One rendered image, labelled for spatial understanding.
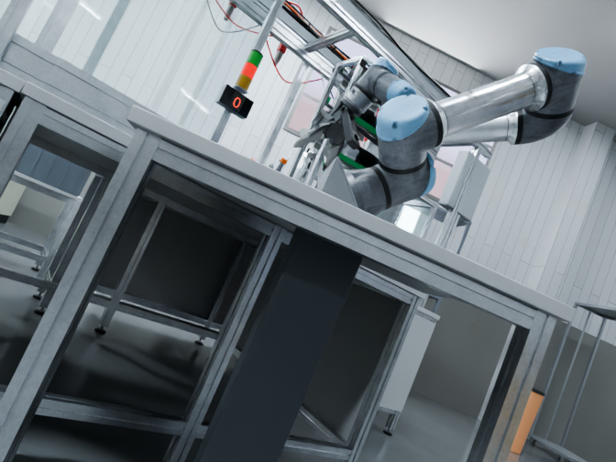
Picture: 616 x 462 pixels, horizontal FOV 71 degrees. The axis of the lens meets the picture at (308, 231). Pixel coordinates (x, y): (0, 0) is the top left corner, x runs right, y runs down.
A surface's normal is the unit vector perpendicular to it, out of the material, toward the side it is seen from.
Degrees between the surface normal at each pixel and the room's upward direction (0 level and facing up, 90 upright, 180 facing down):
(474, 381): 90
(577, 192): 90
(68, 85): 90
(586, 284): 90
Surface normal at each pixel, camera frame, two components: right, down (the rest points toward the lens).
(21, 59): 0.54, 0.14
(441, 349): 0.14, -0.06
